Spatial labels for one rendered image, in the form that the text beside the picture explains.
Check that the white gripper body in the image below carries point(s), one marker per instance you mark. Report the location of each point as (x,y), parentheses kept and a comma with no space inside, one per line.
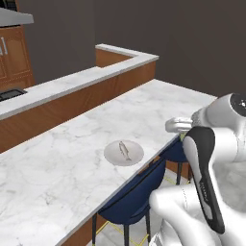
(177,124)

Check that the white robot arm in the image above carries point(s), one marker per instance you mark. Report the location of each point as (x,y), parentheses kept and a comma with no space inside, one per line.
(224,141)

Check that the grey fish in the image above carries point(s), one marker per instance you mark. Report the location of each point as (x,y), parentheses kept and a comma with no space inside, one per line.
(124,150)

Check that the round grey plate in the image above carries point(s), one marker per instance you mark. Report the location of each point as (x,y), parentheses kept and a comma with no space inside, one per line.
(113,155)

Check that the wood panelled kitchen counter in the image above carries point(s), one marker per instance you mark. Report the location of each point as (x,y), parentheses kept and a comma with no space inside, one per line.
(64,109)

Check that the navy blue bar stool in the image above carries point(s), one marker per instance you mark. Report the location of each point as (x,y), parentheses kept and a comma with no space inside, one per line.
(134,198)
(174,153)

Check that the black hob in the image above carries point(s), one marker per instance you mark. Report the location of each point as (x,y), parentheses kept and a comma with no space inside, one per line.
(9,93)

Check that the grey range hood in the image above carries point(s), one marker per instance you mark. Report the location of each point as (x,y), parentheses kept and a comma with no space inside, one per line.
(12,17)

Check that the wooden wall cupboards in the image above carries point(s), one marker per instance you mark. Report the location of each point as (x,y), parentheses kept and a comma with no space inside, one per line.
(16,57)

